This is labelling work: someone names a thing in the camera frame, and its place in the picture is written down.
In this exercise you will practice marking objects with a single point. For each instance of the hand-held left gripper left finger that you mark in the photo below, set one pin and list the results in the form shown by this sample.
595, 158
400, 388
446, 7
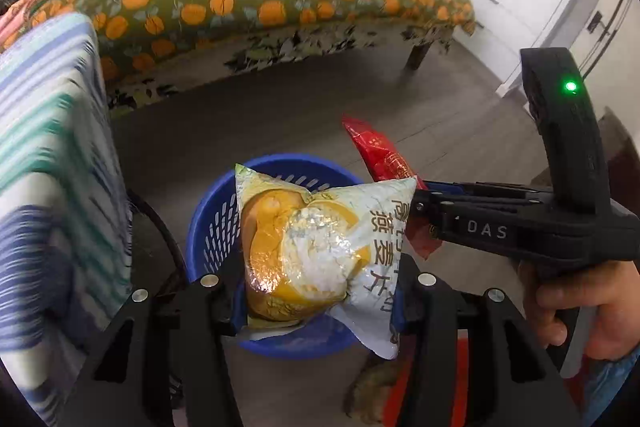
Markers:
225, 307

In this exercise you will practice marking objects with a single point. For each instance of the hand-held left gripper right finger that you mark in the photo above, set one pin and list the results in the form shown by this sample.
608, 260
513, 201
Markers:
417, 307

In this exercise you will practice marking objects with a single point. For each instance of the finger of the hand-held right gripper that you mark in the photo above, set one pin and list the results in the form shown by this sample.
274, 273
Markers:
490, 193
430, 214

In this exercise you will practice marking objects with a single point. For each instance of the red snack packet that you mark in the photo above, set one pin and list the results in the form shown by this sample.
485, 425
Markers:
380, 152

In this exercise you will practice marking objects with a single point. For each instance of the blue plastic basket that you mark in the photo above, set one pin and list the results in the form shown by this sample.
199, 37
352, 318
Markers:
215, 227

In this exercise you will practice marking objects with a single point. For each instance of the white yellow snack bag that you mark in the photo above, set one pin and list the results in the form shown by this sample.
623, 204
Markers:
310, 247

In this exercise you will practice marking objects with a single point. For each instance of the person's right forearm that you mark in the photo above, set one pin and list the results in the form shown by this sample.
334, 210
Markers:
605, 392

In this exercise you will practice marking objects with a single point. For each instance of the person's right hand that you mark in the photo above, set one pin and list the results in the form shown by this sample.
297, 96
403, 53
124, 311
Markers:
615, 307

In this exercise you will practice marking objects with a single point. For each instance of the brown furry slipper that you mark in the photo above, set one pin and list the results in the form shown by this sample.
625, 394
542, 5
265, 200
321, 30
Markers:
370, 387

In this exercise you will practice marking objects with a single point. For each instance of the white door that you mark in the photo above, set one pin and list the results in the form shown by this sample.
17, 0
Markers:
565, 22

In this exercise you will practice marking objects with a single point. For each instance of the wooden bed leg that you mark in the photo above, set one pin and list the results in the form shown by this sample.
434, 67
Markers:
417, 56

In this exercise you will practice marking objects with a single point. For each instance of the floral bedsheet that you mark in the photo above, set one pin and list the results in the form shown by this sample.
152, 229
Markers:
300, 39

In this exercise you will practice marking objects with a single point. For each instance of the round table, striped cloth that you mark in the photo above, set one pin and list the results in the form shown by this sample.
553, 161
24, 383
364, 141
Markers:
50, 157

